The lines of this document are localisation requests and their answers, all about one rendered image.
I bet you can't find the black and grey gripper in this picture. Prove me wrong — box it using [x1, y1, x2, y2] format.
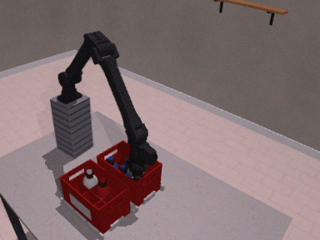
[125, 153, 148, 178]

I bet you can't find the red crate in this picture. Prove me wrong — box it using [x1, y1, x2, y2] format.
[62, 163, 130, 234]
[99, 143, 163, 207]

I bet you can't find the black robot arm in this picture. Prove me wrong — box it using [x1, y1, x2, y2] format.
[57, 31, 158, 178]

